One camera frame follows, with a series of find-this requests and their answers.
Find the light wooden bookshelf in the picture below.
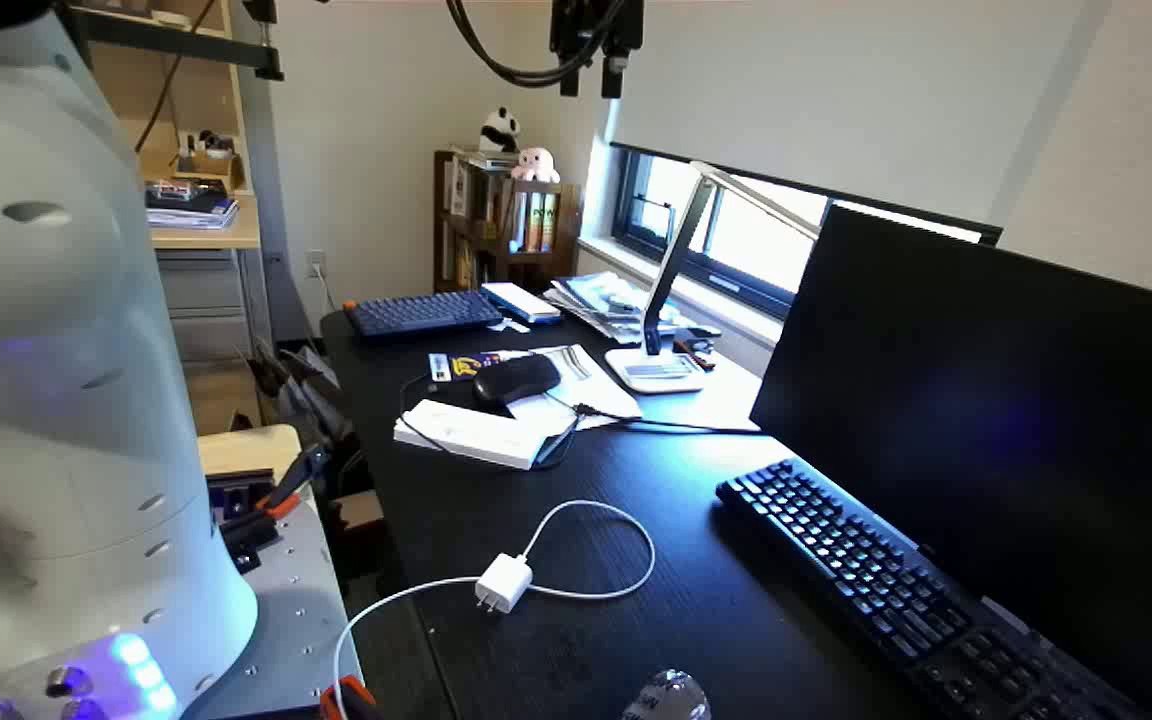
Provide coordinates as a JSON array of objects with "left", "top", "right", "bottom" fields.
[{"left": 65, "top": 0, "right": 288, "bottom": 255}]

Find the black computer monitor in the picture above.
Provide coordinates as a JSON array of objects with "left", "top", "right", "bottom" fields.
[{"left": 750, "top": 198, "right": 1152, "bottom": 720}]

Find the panda plush toy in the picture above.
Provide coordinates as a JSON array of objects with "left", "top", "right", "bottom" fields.
[{"left": 471, "top": 105, "right": 524, "bottom": 170}]

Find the white roller blind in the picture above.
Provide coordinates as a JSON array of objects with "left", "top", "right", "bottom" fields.
[{"left": 606, "top": 0, "right": 1152, "bottom": 309}]

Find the grey metal robot base plate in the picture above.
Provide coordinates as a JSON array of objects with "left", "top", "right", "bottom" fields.
[{"left": 182, "top": 487, "right": 367, "bottom": 720}]

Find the dark wooden cabinet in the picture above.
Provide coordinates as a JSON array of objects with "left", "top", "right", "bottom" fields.
[{"left": 427, "top": 144, "right": 585, "bottom": 297}]

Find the light wooden box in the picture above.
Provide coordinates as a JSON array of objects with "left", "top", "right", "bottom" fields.
[{"left": 192, "top": 421, "right": 309, "bottom": 487}]

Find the black keyboard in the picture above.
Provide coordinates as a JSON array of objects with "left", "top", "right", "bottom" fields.
[{"left": 713, "top": 457, "right": 1148, "bottom": 720}]

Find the red handled tool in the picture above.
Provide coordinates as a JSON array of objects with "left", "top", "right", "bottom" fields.
[{"left": 249, "top": 439, "right": 343, "bottom": 539}]

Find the white flat box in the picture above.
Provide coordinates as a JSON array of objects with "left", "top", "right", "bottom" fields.
[{"left": 479, "top": 280, "right": 568, "bottom": 329}]

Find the white pink plush figure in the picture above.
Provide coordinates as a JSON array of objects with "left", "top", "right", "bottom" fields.
[{"left": 510, "top": 144, "right": 566, "bottom": 189}]

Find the white charging cable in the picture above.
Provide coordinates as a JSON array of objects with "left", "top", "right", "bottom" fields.
[{"left": 327, "top": 495, "right": 664, "bottom": 720}]

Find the small black yellow card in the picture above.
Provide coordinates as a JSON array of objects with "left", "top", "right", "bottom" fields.
[{"left": 421, "top": 348, "right": 483, "bottom": 390}]

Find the silver desk lamp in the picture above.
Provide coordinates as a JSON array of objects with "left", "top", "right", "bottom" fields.
[{"left": 602, "top": 165, "right": 834, "bottom": 398}]

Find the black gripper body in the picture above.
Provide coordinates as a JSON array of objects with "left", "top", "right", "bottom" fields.
[{"left": 548, "top": 0, "right": 649, "bottom": 68}]

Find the stack of magazines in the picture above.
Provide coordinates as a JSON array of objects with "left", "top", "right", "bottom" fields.
[{"left": 544, "top": 269, "right": 664, "bottom": 348}]

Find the white open booklet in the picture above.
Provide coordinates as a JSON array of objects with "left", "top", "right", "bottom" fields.
[{"left": 390, "top": 390, "right": 585, "bottom": 475}]

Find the black window frame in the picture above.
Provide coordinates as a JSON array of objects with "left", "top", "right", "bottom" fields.
[{"left": 606, "top": 139, "right": 1010, "bottom": 325}]

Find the white power adapter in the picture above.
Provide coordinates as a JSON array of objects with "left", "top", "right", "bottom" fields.
[{"left": 471, "top": 551, "right": 540, "bottom": 621}]

